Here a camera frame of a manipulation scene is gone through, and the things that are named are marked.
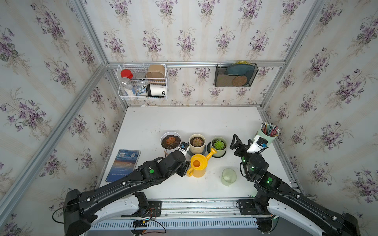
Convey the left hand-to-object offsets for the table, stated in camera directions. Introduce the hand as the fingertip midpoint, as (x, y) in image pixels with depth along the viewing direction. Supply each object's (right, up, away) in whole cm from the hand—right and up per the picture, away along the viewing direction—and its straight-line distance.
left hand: (188, 163), depth 73 cm
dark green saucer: (+13, +3, +19) cm, 24 cm away
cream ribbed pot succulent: (+5, +7, +15) cm, 18 cm away
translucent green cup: (+23, -11, +11) cm, 28 cm away
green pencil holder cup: (+49, +10, +14) cm, 52 cm away
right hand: (+28, +13, 0) cm, 30 cm away
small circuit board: (-24, -29, -2) cm, 38 cm away
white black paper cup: (-23, +41, +18) cm, 50 cm away
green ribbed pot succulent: (+19, +7, +15) cm, 25 cm away
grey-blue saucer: (+2, 0, +17) cm, 18 cm away
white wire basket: (-30, +47, +20) cm, 59 cm away
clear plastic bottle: (-39, +42, +17) cm, 60 cm away
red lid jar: (-40, +52, +19) cm, 68 cm away
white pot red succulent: (-11, +9, +15) cm, 21 cm away
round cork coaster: (+34, +48, +25) cm, 64 cm away
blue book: (-39, -5, +15) cm, 42 cm away
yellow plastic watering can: (+5, -2, +5) cm, 8 cm away
